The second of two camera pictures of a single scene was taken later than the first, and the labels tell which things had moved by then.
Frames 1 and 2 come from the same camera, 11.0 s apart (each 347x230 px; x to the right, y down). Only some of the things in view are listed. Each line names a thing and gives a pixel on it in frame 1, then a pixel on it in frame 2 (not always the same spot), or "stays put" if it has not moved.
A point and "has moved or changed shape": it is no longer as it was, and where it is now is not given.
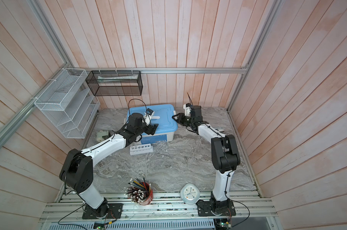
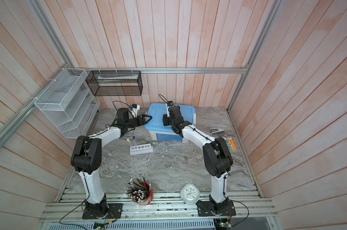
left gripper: (149, 131) → (144, 120)
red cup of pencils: (139, 192) stays put
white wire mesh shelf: (69, 103) stays put
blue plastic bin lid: (167, 120) has moved or changed shape
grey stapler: (220, 130) stays put
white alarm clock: (190, 193) stays put
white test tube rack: (140, 149) stays put
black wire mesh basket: (115, 83) stays put
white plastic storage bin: (156, 138) has moved or changed shape
